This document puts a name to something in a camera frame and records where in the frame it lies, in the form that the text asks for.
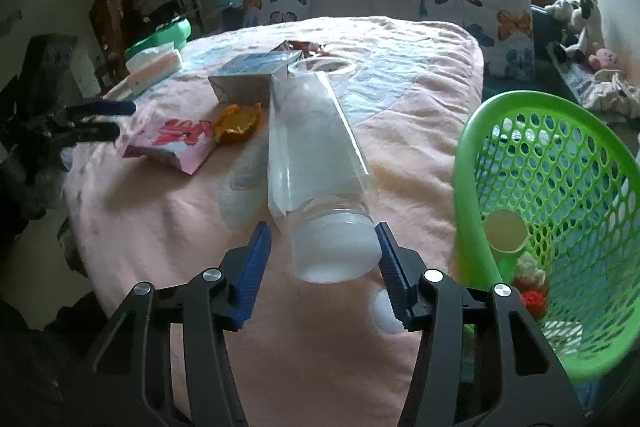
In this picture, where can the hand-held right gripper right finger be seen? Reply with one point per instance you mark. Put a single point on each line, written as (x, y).
(392, 277)

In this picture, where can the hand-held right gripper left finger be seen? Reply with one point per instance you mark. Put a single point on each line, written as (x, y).
(252, 272)

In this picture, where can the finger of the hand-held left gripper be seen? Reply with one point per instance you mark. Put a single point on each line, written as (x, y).
(97, 132)
(110, 108)

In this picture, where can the pink snack packet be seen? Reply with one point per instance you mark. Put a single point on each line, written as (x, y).
(175, 142)

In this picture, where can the white paper cup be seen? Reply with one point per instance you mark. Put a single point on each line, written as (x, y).
(505, 232)

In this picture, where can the clear plastic bottle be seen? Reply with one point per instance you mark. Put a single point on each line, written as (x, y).
(315, 157)

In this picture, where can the paper ball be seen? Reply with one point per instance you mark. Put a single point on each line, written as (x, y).
(531, 271)

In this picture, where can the green plastic basket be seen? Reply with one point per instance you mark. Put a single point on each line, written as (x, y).
(580, 167)

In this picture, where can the pink tissue pack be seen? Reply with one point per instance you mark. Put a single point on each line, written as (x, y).
(152, 67)

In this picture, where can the hanging clothes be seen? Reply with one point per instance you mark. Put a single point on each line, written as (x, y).
(125, 22)

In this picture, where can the green plastic basin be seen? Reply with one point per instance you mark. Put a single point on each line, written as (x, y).
(170, 34)

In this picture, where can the orange wrapper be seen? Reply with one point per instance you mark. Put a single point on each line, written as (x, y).
(237, 123)

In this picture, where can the small grey carton box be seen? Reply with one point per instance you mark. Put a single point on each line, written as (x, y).
(245, 77)

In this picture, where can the small butterfly print pillow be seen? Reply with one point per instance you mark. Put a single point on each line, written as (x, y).
(277, 4)

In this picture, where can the small dark wrapper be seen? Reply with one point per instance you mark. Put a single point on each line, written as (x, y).
(300, 47)

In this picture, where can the clear tape roll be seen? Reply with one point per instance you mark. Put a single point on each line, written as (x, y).
(345, 66)

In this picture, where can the large butterfly print pillow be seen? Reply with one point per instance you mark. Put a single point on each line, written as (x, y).
(490, 17)

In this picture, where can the crumpled beige cloth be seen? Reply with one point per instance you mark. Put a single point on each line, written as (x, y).
(612, 94)

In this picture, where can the pink plush toy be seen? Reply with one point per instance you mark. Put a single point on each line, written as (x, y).
(602, 59)

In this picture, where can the grey plush toy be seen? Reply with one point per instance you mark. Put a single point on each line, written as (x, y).
(557, 9)

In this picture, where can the cow plush toy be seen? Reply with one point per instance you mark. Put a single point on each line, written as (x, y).
(585, 27)

